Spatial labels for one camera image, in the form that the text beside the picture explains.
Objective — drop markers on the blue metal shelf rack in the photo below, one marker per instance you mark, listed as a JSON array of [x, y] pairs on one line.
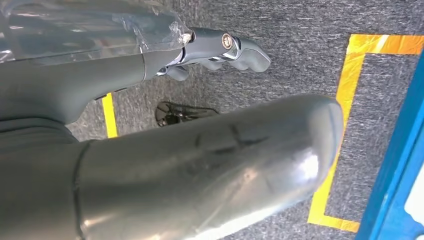
[[391, 185]]

